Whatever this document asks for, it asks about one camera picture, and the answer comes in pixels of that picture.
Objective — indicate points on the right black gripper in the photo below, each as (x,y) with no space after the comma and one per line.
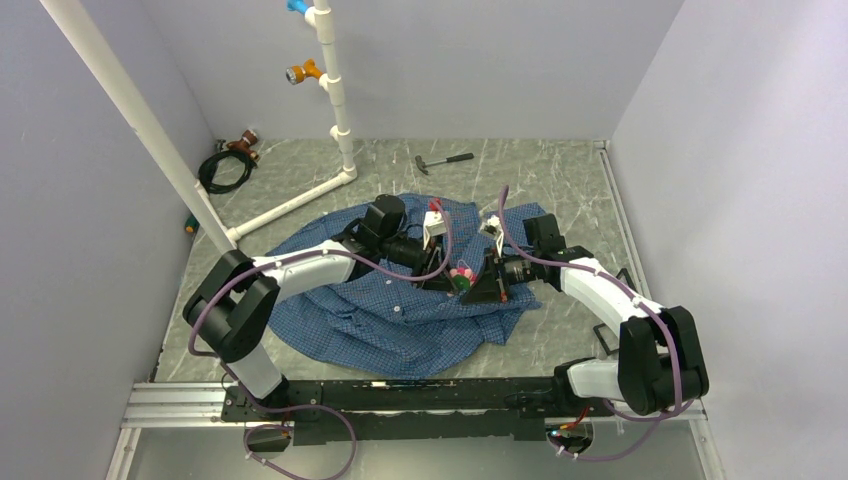
(488,287)

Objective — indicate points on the black handled hammer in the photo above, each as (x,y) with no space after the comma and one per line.
(424,166)

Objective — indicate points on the green orange screwdriver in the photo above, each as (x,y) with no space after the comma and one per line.
(191,225)

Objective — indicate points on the blue checkered shirt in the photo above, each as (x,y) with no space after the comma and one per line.
(386,326)

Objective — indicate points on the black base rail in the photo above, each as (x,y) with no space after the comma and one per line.
(520,408)

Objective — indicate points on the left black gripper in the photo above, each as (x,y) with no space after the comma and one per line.
(431,260)

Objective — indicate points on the blue hose nozzle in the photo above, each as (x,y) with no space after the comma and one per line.
(299,6)

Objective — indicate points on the orange hose nozzle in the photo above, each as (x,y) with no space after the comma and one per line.
(297,74)

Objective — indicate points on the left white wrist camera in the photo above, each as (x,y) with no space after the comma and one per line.
(434,226)

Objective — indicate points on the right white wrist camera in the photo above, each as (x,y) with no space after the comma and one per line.
(493,229)

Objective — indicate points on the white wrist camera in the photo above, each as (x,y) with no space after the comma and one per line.
(434,226)
(493,229)

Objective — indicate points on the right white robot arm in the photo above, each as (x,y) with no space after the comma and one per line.
(658,365)

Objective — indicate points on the pink flower brooch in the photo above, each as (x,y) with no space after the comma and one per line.
(463,277)

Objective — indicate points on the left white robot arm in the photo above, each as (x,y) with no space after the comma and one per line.
(229,312)

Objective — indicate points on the white PVC pipe frame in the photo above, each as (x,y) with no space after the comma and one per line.
(174,129)

